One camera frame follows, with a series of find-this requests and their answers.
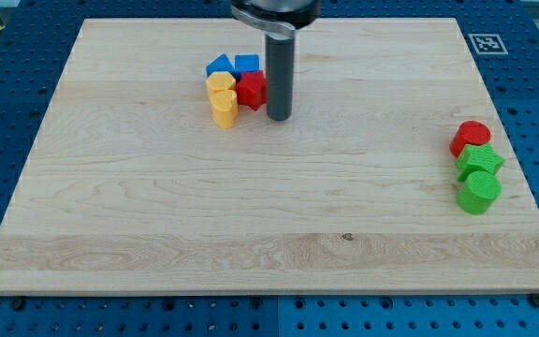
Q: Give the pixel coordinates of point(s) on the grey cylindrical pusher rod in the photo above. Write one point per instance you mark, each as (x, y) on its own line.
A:
(279, 57)

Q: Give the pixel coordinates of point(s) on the black round robot end flange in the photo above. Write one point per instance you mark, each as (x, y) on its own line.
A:
(278, 18)

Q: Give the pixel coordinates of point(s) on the red star block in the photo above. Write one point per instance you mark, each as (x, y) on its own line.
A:
(252, 89)

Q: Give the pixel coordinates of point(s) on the green star block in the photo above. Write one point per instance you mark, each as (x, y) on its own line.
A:
(478, 158)

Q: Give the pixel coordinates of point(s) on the blue cube block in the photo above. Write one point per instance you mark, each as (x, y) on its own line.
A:
(246, 63)

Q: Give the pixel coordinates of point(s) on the blue triangle block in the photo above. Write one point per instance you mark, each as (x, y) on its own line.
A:
(220, 63)

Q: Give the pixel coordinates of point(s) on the yellow hexagon block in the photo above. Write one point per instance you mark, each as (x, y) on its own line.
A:
(219, 81)

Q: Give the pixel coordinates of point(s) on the yellow heart block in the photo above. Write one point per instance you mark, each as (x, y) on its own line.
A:
(224, 108)

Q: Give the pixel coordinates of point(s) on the white fiducial marker tag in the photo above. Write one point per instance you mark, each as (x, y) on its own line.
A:
(488, 44)

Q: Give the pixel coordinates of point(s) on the wooden board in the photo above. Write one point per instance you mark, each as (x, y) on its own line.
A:
(131, 189)

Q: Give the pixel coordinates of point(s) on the red cylinder block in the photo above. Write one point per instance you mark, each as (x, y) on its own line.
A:
(469, 132)

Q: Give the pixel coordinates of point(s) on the green cylinder block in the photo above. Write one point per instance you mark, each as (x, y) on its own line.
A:
(478, 192)

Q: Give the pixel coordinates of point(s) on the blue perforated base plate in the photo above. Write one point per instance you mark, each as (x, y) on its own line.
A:
(34, 45)

